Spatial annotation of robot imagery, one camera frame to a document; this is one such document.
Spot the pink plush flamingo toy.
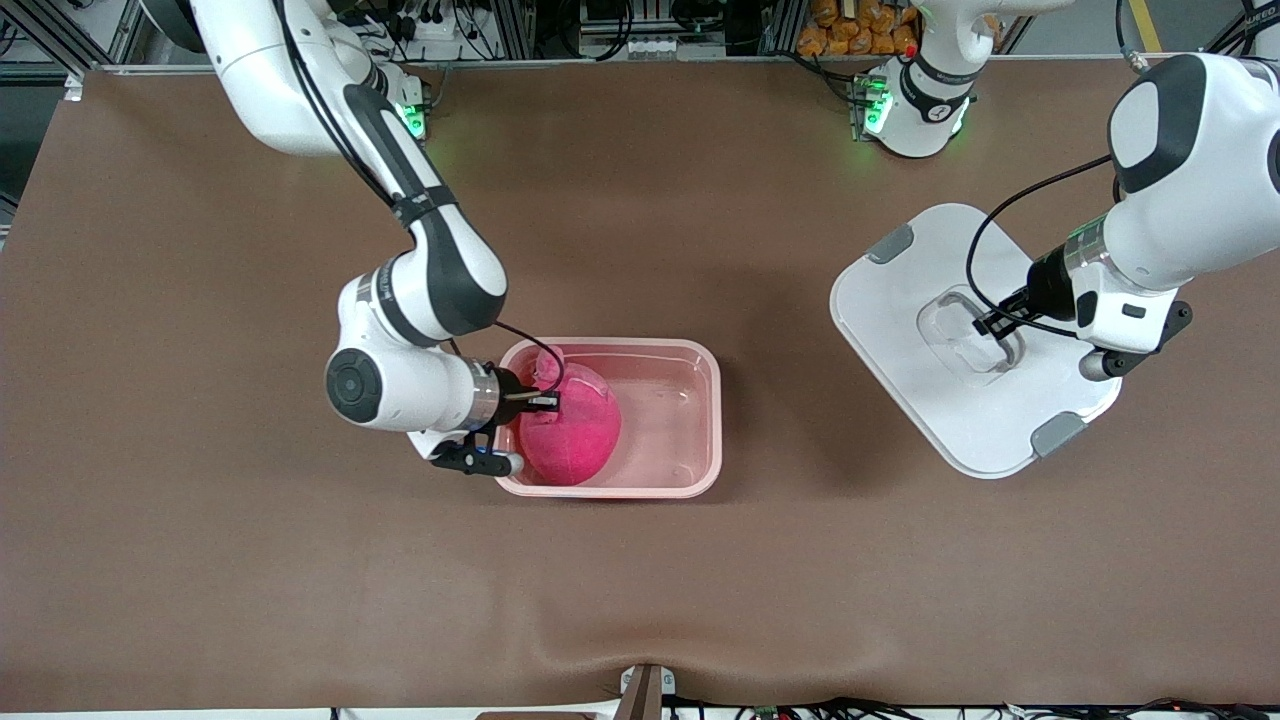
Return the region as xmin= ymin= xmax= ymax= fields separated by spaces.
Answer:
xmin=518 ymin=347 xmax=623 ymax=487

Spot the white lid with grey clips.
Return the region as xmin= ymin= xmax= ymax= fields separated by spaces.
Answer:
xmin=830 ymin=203 xmax=1123 ymax=479

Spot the pink plastic storage box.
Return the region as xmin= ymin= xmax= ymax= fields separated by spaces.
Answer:
xmin=493 ymin=338 xmax=723 ymax=499

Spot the brown table mat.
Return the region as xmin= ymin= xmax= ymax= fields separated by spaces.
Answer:
xmin=0 ymin=55 xmax=1280 ymax=713

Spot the orange snack packet pile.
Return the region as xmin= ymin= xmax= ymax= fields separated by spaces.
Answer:
xmin=797 ymin=0 xmax=921 ymax=58

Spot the white power strip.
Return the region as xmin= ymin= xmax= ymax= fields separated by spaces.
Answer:
xmin=400 ymin=18 xmax=471 ymax=61

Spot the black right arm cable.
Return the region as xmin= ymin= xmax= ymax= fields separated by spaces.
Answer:
xmin=270 ymin=0 xmax=566 ymax=396

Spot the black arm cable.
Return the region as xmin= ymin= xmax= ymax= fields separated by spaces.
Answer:
xmin=270 ymin=0 xmax=566 ymax=396
xmin=965 ymin=155 xmax=1116 ymax=341

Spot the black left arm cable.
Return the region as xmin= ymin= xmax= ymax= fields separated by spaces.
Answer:
xmin=965 ymin=155 xmax=1116 ymax=341

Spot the grey camera mast bracket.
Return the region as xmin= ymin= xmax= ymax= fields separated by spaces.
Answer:
xmin=618 ymin=663 xmax=677 ymax=720

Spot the aluminium frame post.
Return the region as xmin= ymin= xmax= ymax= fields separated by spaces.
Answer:
xmin=497 ymin=0 xmax=536 ymax=59
xmin=770 ymin=0 xmax=806 ymax=56

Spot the diagonal aluminium frame strut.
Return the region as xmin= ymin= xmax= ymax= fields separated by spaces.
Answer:
xmin=20 ymin=0 xmax=136 ymax=66

